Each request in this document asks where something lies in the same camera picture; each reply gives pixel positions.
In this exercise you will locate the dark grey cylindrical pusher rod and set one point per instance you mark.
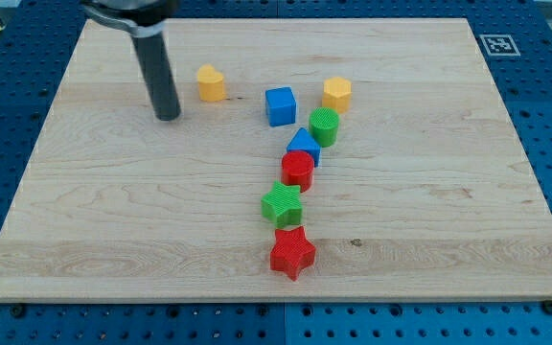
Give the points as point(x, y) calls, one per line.
point(155, 66)

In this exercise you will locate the black and silver rod mount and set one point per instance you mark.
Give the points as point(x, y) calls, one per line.
point(139, 18)

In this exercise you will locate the yellow heart block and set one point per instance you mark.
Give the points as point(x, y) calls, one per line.
point(210, 82)

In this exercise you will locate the blue cube block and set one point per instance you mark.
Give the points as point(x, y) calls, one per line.
point(280, 106)

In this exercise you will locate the blue triangle block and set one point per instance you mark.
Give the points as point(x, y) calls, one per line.
point(302, 140)

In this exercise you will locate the green cylinder block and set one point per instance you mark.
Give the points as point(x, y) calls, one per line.
point(324, 125)

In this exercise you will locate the red cylinder block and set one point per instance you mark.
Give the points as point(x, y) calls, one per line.
point(297, 168)

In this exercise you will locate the yellow hexagon block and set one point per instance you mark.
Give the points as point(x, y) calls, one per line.
point(337, 94)

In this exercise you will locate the green star block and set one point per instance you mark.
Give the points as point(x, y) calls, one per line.
point(282, 205)

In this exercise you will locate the light wooden board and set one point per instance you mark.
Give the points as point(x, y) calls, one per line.
point(426, 196)

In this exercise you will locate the red star block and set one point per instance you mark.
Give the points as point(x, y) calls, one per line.
point(292, 252)

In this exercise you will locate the white fiducial marker tag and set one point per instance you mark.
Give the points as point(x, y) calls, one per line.
point(499, 45)

